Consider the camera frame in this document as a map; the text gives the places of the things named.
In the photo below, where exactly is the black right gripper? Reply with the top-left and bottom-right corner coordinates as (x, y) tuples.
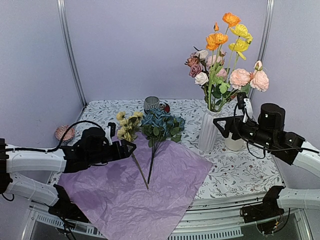
(213, 115), (275, 149)

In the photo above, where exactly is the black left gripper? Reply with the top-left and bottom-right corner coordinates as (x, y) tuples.
(86, 139), (137, 166)

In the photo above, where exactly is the white ribbed vase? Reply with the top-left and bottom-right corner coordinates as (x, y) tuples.
(198, 108), (221, 152)

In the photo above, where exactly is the pale yellow rose stem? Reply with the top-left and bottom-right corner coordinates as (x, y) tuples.
(116, 111), (150, 191)

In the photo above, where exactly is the pale pink peony stem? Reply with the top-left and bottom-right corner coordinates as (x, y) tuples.
(218, 60), (270, 110)

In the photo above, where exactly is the purple wrapping paper sheet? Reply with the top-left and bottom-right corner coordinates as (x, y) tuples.
(58, 135), (212, 240)

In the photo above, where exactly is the three rose flower stem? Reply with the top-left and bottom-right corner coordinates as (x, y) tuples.
(184, 53), (214, 111)

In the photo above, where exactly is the pink peony flower stem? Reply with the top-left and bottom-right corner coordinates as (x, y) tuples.
(205, 55), (227, 79)

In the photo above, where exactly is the yellow flower stem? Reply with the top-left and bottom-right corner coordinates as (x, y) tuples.
(228, 23), (253, 73)

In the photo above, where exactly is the orange poppy flower stem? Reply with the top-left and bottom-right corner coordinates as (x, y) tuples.
(205, 12), (242, 112)

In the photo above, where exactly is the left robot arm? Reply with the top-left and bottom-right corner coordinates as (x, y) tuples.
(0, 127), (136, 223)

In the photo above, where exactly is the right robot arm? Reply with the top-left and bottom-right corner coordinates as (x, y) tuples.
(213, 103), (320, 223)

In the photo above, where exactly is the cream ceramic mug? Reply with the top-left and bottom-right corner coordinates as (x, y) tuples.
(224, 137), (245, 152)

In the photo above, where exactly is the blue hydrangea flower bunch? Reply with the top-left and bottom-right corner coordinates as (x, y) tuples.
(140, 108), (186, 184)

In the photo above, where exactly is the floral tablecloth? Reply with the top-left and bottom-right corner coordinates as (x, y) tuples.
(48, 99), (282, 201)

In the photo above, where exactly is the striped ceramic cup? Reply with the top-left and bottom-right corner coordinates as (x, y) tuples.
(143, 96), (160, 112)

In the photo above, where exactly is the red patterned saucer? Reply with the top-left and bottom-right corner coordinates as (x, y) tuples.
(160, 102), (170, 113)

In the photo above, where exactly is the pink patterned bowl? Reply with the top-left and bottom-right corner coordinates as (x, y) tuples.
(54, 125), (75, 142)

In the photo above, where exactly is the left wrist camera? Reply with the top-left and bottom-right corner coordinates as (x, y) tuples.
(104, 122), (116, 146)

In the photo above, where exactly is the aluminium front rail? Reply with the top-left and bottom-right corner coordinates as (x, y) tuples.
(21, 193), (314, 240)

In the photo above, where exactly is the right metal frame post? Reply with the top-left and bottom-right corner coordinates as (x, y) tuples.
(245, 0), (275, 107)

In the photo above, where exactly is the metal frame post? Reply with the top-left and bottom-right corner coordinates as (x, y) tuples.
(245, 0), (275, 107)
(56, 0), (88, 107)

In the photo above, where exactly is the left metal frame post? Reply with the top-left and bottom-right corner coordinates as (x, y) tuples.
(56, 0), (88, 107)

